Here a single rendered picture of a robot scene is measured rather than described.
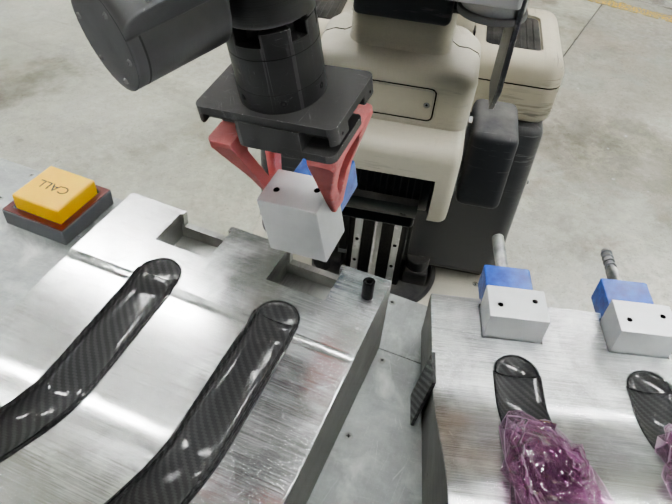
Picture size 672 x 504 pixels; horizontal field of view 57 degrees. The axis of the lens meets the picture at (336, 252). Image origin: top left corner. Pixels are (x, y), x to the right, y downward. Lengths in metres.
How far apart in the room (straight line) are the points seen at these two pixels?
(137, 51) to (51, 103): 2.29
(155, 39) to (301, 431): 0.26
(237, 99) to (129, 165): 1.80
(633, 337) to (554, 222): 1.57
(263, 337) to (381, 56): 0.48
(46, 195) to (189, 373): 0.32
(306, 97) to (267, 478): 0.24
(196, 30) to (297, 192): 0.17
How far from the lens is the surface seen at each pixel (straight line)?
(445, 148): 0.86
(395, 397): 0.56
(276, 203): 0.45
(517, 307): 0.54
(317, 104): 0.40
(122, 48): 0.32
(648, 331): 0.57
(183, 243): 0.59
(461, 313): 0.56
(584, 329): 0.59
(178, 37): 0.33
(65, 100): 2.61
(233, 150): 0.43
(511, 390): 0.53
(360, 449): 0.53
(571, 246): 2.06
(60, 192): 0.72
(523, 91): 1.14
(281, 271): 0.55
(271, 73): 0.38
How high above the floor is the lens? 1.26
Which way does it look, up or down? 44 degrees down
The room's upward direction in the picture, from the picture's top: 5 degrees clockwise
